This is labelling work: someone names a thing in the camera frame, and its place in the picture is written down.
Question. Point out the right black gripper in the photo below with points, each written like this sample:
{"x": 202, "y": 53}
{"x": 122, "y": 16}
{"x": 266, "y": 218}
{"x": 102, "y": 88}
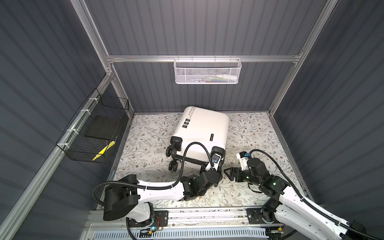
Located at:
{"x": 233, "y": 169}

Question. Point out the white perforated vent panel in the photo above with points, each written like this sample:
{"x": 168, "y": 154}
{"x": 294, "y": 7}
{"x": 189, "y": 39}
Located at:
{"x": 244, "y": 233}

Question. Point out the black flat pad in basket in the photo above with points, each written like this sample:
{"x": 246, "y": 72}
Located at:
{"x": 104, "y": 128}

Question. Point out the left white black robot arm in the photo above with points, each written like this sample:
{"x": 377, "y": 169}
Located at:
{"x": 132, "y": 199}

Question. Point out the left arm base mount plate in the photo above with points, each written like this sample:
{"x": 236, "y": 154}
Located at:
{"x": 157, "y": 219}

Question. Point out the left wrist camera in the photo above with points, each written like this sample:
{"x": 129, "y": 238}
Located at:
{"x": 216, "y": 159}

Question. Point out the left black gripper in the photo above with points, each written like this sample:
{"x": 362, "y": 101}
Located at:
{"x": 218, "y": 174}

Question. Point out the white wire mesh basket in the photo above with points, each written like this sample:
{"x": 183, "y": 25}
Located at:
{"x": 203, "y": 71}

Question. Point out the black wire mesh basket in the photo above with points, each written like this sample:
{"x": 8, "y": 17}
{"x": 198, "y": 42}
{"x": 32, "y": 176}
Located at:
{"x": 73, "y": 142}

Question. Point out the black carry-on suitcase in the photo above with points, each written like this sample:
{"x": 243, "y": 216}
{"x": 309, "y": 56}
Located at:
{"x": 210, "y": 128}

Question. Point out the aluminium front rail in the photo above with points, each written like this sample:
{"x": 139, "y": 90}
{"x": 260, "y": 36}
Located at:
{"x": 185, "y": 217}

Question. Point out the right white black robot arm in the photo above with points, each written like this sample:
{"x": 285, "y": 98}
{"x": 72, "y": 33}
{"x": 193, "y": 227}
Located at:
{"x": 288, "y": 206}

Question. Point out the yellow black striped item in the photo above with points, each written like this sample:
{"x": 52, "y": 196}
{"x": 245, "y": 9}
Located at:
{"x": 102, "y": 152}

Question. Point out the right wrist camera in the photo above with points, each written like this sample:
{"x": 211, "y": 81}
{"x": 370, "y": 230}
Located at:
{"x": 243, "y": 159}

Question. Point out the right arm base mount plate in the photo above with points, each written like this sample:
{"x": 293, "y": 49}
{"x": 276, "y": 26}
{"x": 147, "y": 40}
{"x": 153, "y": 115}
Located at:
{"x": 261, "y": 216}

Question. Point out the white tube in basket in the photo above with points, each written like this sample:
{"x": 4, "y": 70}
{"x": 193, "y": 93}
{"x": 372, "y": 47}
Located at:
{"x": 228, "y": 78}

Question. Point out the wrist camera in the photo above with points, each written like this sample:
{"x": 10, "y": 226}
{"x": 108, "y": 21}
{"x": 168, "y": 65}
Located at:
{"x": 216, "y": 159}
{"x": 243, "y": 159}

